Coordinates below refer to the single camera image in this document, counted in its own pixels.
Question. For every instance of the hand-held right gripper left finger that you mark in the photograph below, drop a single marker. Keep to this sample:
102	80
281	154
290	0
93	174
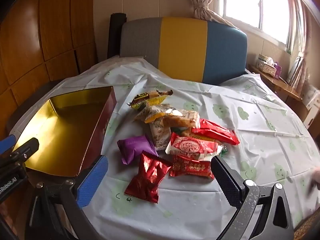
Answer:
92	181

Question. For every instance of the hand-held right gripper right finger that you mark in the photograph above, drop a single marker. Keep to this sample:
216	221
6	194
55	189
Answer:
225	182

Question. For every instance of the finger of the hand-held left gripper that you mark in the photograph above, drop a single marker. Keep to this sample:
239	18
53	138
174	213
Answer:
25	150
7	142

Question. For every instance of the red gold patterned snack packet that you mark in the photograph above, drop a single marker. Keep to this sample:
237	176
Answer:
192	168

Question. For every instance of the maroon and gold tin box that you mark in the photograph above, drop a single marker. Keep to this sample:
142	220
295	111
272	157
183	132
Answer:
62	130

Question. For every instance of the white red round-print snack packet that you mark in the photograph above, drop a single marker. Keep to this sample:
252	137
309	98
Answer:
192	147

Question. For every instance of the long plain red snack packet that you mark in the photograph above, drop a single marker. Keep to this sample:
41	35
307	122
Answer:
215	131

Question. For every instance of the shiny red foil snack packet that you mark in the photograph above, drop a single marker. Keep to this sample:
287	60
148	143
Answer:
147	180

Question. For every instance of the purple snack packet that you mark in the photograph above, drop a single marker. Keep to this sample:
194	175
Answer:
136	147

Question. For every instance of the green snack packet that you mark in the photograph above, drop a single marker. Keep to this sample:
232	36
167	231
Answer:
181	131

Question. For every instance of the orange pastry snack packet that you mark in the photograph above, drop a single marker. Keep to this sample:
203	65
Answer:
180	121

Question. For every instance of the white brown patterned snack packet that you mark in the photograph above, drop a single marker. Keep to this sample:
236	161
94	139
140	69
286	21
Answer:
160	135

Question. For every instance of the beige and yellow snack packet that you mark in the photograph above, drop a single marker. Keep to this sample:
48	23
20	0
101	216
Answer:
150	113

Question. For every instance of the black and yellow snack packet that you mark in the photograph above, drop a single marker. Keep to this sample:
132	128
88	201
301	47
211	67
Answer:
145	97

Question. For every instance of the white green cloud-print tablecloth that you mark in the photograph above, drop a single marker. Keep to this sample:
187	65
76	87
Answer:
250	142

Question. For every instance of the patterned floor rug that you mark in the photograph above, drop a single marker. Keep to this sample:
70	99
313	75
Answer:
307	227

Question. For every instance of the wooden side table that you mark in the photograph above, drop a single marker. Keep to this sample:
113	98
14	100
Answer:
285	87

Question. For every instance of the wooden wardrobe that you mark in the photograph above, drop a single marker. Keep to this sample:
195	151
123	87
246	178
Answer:
37	30

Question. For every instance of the white patterned bag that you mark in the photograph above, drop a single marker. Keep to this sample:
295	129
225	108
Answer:
312	100

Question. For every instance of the patterned tissue box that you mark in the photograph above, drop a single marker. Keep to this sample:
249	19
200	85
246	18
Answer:
265	67

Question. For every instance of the small purple box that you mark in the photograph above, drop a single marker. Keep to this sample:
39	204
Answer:
277	70

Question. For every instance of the grey yellow blue chair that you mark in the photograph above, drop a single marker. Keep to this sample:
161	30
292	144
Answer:
185	47

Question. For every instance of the black rolled mat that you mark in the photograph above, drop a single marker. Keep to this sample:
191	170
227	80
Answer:
116	35

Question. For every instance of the pink curtain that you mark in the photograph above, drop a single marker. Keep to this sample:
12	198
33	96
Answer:
303	30

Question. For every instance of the window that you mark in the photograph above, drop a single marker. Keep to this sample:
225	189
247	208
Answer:
245	2

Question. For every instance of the beige tied curtain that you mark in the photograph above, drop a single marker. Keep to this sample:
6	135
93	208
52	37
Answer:
200	0

